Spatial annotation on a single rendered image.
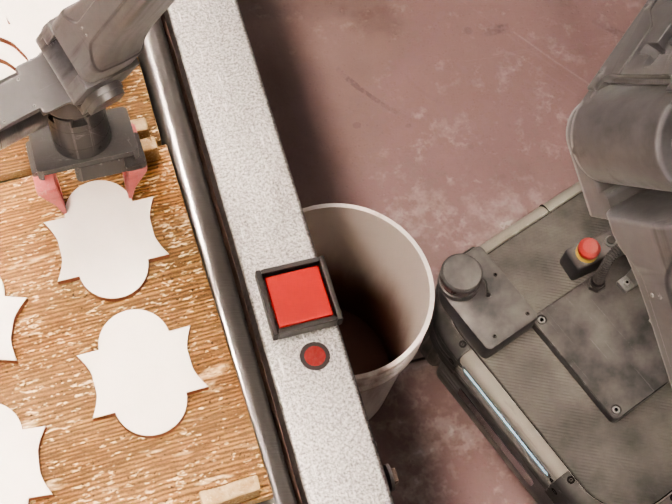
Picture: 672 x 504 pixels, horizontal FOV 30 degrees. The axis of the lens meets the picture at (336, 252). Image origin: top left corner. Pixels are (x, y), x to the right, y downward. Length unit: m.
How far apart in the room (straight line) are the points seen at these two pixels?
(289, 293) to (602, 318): 0.90
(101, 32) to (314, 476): 0.50
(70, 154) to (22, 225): 0.13
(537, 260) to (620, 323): 0.18
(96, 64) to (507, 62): 1.66
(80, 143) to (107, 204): 0.12
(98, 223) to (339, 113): 1.25
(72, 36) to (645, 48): 0.54
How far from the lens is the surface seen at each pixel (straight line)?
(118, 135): 1.28
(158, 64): 1.47
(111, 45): 1.06
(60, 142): 1.26
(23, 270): 1.34
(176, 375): 1.27
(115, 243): 1.33
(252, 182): 1.40
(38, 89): 1.18
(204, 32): 1.50
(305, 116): 2.52
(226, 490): 1.22
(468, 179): 2.49
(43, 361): 1.30
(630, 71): 0.71
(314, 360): 1.31
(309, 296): 1.33
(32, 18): 1.44
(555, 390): 2.08
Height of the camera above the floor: 2.15
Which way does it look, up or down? 64 degrees down
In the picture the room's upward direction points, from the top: 11 degrees clockwise
